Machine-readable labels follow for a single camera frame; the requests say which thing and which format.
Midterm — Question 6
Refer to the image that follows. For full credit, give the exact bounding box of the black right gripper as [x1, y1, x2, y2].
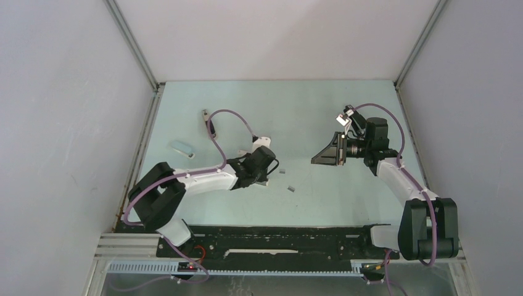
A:
[311, 131, 371, 166]

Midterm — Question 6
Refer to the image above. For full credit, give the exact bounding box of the beige and black large stapler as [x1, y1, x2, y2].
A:
[202, 109, 218, 139]

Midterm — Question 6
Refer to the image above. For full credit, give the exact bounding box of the staple box tray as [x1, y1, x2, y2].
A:
[256, 180, 269, 186]

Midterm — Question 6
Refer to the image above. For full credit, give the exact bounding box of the white staple box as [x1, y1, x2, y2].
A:
[237, 149, 250, 157]

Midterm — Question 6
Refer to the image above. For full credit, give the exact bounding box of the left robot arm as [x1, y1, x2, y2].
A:
[127, 146, 279, 257]

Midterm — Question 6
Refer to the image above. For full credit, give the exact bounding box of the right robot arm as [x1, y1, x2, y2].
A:
[311, 115, 459, 263]

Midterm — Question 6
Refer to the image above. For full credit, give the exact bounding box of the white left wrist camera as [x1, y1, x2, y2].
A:
[251, 136, 271, 152]

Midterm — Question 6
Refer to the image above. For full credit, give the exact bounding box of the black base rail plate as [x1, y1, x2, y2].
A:
[181, 225, 386, 273]

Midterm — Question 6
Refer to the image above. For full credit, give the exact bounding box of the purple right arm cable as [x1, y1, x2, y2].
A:
[350, 102, 438, 296]

